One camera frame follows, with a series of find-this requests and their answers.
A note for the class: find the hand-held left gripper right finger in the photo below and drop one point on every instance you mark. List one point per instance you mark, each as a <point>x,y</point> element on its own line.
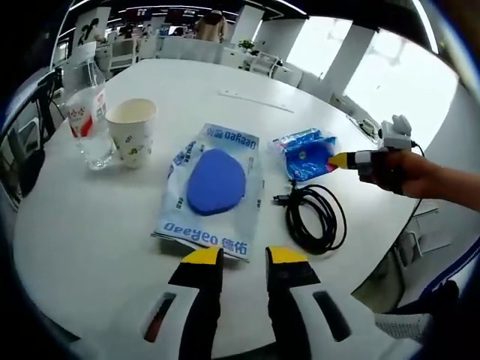
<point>296,315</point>

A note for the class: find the white mesh chair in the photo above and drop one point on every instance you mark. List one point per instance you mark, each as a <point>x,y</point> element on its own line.
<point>401,324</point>

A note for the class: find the person's right hand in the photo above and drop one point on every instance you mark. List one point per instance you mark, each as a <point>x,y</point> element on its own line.
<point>399,170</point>

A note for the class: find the white table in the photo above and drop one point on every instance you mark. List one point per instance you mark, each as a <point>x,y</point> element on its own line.
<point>93,232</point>

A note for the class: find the large clear blue packet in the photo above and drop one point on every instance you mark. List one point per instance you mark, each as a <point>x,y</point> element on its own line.
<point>215,180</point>

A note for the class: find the wall poster with dark figure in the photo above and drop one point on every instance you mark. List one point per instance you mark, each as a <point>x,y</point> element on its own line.
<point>85,33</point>

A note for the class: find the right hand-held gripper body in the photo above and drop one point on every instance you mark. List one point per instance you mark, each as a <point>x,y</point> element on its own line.
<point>395,133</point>

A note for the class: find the green potted plant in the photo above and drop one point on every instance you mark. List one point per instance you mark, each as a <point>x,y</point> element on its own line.
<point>247,44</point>

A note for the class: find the black stand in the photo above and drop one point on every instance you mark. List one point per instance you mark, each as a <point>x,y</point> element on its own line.
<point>47,101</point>

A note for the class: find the clear water bottle red label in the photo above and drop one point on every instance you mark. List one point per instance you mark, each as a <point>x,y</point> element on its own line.
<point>84,120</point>

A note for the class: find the white cloth with blue print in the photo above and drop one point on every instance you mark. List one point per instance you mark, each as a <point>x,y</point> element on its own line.
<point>450,273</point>

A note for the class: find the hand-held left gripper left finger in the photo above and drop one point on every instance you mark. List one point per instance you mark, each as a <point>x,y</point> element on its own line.
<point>198,311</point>

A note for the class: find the white paper cup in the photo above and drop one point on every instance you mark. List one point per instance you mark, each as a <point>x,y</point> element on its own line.
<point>131,142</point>

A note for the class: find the small blue packet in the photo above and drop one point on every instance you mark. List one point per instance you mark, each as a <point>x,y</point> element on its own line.
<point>303,157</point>

